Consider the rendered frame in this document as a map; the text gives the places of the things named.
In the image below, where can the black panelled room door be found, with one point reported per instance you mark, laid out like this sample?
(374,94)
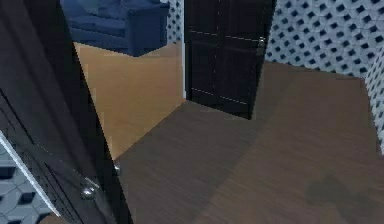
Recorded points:
(223,56)

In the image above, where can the blue sofa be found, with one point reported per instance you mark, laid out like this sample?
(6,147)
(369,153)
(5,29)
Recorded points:
(120,23)

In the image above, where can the silver round door knob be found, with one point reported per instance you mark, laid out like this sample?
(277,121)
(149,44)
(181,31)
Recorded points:
(88,190)

